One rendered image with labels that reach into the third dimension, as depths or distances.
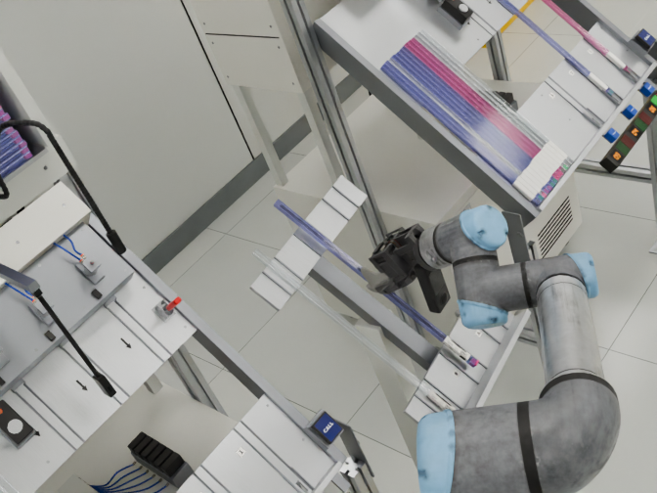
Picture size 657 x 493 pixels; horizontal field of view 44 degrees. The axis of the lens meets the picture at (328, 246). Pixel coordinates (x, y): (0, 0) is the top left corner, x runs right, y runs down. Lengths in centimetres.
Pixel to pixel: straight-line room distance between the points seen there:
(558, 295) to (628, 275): 164
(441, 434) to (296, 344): 201
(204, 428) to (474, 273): 88
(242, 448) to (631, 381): 134
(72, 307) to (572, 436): 92
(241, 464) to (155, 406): 56
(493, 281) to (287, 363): 169
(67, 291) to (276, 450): 49
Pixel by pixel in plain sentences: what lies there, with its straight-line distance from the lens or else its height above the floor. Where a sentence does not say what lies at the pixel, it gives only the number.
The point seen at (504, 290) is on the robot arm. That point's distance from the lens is 132.
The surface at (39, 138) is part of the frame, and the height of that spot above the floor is 141.
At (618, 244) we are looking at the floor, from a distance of 299.
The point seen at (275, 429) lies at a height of 82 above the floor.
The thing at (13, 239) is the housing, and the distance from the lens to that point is 155.
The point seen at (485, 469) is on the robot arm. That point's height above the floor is 117.
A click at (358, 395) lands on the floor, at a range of 272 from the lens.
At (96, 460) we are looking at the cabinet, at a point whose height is 62.
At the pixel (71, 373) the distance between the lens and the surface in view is 157.
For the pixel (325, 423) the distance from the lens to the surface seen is 159.
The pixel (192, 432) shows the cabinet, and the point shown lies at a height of 62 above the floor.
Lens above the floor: 196
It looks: 36 degrees down
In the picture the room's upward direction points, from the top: 23 degrees counter-clockwise
